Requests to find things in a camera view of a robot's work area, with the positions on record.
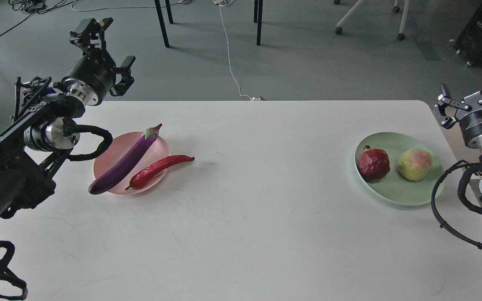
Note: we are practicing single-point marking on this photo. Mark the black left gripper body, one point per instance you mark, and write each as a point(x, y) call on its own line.
point(91, 77)

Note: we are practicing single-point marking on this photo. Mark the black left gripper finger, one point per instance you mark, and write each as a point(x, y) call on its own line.
point(89, 36)
point(126, 80)

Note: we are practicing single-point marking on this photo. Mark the purple eggplant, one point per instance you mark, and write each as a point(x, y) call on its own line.
point(126, 163)

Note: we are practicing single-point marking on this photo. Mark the red chili pepper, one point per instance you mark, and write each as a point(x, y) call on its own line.
point(145, 176)

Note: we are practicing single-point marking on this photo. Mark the red pomegranate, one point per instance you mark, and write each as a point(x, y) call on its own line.
point(373, 163)

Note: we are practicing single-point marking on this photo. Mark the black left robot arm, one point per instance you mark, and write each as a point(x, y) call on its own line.
point(44, 134)

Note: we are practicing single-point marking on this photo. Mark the pink plastic plate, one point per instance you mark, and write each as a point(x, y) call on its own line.
point(120, 145)

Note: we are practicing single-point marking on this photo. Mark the black table leg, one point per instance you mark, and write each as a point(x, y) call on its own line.
point(162, 25)
point(169, 11)
point(255, 11)
point(259, 24)

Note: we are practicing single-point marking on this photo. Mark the white office chair base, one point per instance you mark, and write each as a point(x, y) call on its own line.
point(355, 20)

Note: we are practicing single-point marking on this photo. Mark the green plastic plate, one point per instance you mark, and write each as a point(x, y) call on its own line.
point(393, 187)

